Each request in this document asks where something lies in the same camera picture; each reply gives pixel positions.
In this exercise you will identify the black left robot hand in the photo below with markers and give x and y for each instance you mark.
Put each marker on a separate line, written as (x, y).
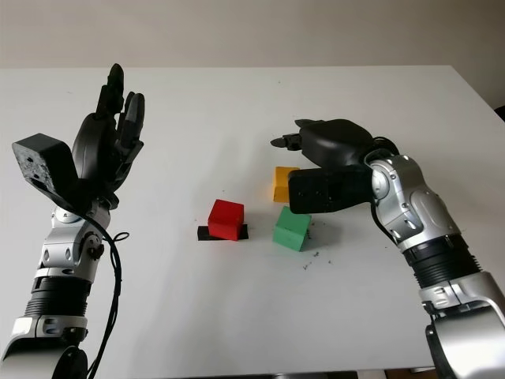
(94, 150)

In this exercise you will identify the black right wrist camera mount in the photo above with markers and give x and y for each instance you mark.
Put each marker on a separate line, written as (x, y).
(327, 189)

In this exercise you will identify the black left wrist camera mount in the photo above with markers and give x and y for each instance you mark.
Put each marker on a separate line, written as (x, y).
(43, 166)

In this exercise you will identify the black tape strip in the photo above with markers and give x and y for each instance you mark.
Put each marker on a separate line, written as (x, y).
(202, 233)

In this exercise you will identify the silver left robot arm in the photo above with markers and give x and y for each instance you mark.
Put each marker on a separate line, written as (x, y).
(63, 256)

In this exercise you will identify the red wooden block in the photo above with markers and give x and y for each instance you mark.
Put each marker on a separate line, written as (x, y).
(225, 219)

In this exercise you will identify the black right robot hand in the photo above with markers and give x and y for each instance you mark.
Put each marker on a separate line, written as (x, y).
(335, 142)

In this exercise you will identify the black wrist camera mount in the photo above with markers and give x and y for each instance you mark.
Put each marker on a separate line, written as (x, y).
(327, 189)
(43, 166)

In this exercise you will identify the yellow wooden block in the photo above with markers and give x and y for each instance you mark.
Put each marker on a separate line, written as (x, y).
(281, 185)

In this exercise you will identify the dark object beside table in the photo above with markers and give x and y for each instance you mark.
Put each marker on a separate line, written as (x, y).
(501, 111)

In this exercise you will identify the green wooden block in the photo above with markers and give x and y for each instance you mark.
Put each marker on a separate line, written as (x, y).
(290, 231)

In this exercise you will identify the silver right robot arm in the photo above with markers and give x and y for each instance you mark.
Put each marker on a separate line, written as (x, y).
(426, 221)

